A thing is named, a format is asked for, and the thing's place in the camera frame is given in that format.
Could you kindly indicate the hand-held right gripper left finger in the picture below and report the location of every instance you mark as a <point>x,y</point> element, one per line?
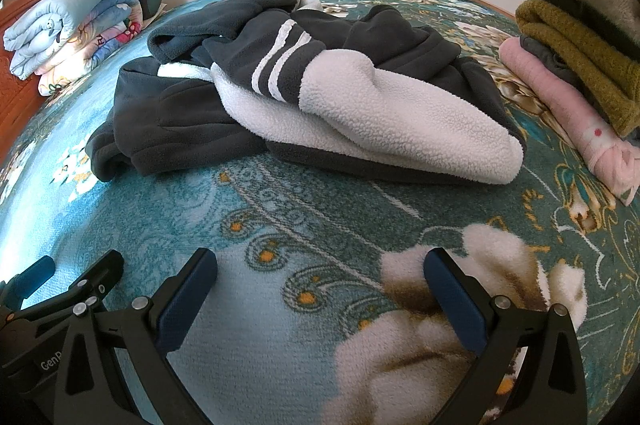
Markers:
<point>185,300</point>

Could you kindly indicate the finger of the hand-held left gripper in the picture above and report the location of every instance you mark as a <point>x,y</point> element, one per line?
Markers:
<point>35,272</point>
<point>102,275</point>

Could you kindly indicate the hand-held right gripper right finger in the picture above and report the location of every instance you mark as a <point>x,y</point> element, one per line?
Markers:
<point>455,300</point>

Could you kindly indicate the dark grey fleece jacket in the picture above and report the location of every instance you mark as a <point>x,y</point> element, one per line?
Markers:
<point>350,105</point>

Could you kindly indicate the teal floral blanket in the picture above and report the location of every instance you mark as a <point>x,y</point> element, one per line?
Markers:
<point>300,215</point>

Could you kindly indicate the wooden headboard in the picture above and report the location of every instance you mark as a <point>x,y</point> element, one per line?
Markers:
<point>15,105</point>

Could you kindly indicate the pink folded garment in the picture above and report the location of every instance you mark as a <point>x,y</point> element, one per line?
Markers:
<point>560,105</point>

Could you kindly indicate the floral folded quilt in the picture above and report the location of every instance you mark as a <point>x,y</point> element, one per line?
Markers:
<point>100,40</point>

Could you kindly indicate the light blue folded quilt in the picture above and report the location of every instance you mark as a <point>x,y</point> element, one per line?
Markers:
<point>75,0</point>

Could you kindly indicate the mustard knitted sweater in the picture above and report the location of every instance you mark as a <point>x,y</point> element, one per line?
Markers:
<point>575,35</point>

